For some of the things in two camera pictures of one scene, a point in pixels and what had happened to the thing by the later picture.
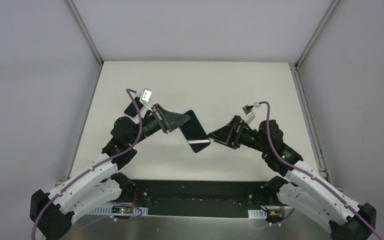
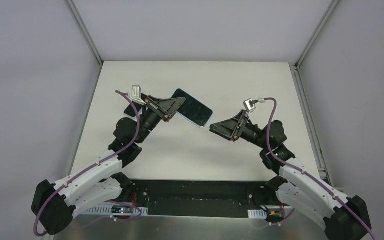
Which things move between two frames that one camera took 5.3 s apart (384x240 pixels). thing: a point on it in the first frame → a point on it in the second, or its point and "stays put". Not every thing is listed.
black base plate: (201, 198) stays put
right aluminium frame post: (333, 5) stays put
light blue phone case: (194, 132) → (193, 110)
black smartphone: (194, 133) → (192, 109)
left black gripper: (160, 118) → (158, 109)
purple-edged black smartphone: (131, 110) stays put
